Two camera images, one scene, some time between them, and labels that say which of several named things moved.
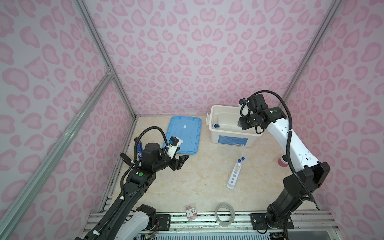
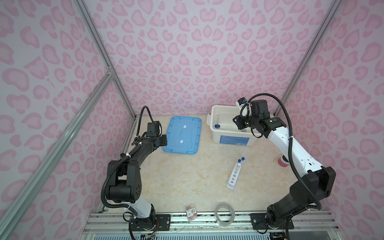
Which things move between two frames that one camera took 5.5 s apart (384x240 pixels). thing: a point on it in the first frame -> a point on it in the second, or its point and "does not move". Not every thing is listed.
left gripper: [178, 163] -> [164, 140]
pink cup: [283, 161] does not move
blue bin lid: [189, 128] does not move
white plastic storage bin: [225, 129] does not move
